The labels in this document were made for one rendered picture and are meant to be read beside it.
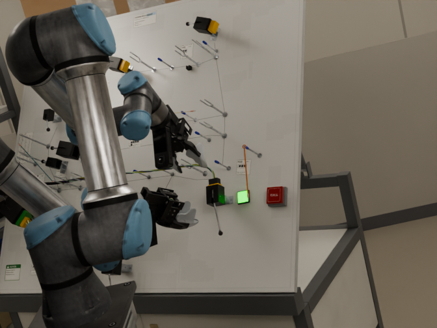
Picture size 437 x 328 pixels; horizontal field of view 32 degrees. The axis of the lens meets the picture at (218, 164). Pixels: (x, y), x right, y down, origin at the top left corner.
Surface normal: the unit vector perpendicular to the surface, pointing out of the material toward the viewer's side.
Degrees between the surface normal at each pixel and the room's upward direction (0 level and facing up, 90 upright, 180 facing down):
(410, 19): 90
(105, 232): 74
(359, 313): 90
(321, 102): 90
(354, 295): 90
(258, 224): 54
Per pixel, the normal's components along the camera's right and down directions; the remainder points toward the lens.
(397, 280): -0.25, -0.93
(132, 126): 0.02, 0.69
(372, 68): -0.04, 0.28
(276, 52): -0.50, -0.26
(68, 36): -0.16, 0.03
